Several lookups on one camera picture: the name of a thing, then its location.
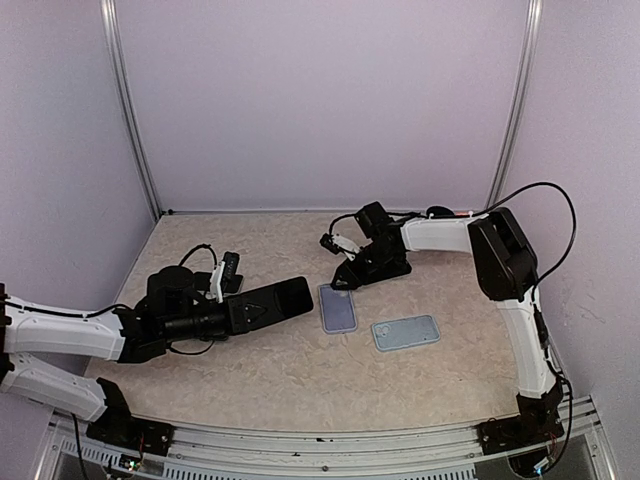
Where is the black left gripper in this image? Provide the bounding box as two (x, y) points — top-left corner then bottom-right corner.
(162, 293), (275, 342)

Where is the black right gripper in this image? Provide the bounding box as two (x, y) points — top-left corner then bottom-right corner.
(332, 240), (399, 288)

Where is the black smartphone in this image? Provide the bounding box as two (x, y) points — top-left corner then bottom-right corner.
(229, 276), (314, 335)

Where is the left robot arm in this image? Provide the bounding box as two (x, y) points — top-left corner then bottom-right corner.
(1, 265), (288, 445)

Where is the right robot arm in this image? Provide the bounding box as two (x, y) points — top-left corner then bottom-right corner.
(319, 202), (563, 444)

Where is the light blue phone case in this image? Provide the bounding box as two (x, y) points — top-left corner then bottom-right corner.
(371, 315), (441, 352)

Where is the green edged smartphone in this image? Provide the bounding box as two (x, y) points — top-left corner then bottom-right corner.
(194, 271), (244, 295)

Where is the dark green mug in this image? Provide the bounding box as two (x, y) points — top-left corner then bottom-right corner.
(425, 205), (456, 219)

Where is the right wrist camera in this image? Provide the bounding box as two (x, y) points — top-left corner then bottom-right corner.
(319, 233), (361, 260)

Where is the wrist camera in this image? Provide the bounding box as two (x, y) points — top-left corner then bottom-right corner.
(319, 233), (361, 260)
(210, 252), (240, 303)

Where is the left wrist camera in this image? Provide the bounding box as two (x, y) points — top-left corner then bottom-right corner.
(210, 252), (240, 303)

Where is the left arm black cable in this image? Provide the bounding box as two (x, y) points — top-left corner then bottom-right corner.
(178, 243), (221, 274)

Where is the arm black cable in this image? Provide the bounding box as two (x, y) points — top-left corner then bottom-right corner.
(482, 182), (577, 301)
(178, 243), (221, 274)

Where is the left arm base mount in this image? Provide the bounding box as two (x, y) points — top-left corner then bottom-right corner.
(86, 407), (175, 457)

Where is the front aluminium rail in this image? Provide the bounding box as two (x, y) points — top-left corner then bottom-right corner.
(34, 394), (614, 480)

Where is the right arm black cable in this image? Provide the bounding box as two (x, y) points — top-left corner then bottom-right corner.
(482, 182), (577, 301)

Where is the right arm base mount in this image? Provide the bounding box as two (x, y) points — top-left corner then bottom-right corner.
(477, 396), (564, 455)

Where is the left aluminium frame post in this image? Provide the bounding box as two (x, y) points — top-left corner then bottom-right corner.
(100, 0), (163, 223)

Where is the aluminium frame post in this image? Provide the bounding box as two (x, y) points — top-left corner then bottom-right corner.
(100, 0), (163, 223)
(485, 0), (544, 208)

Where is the right aluminium frame post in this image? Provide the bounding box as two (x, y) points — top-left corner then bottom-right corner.
(485, 0), (544, 208)

